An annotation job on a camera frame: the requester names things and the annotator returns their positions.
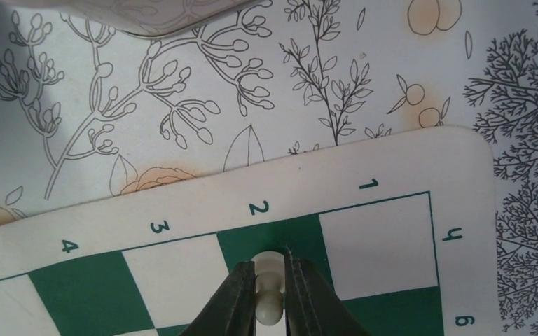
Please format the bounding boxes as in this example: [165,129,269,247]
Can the green white chess board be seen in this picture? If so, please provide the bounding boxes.
[0,127,500,335]

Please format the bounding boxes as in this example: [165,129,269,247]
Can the silver metal tin tray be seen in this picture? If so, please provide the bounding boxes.
[0,0,270,39]

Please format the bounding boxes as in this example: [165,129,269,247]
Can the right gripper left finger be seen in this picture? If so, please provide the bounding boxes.
[181,261,256,336]

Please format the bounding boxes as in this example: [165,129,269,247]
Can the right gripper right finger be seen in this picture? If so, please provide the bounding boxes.
[284,248,371,335]

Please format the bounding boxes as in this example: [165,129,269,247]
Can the white pawn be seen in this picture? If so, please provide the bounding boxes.
[251,251,285,326]

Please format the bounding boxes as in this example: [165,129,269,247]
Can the floral patterned table mat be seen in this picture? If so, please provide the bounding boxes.
[0,1,538,335]

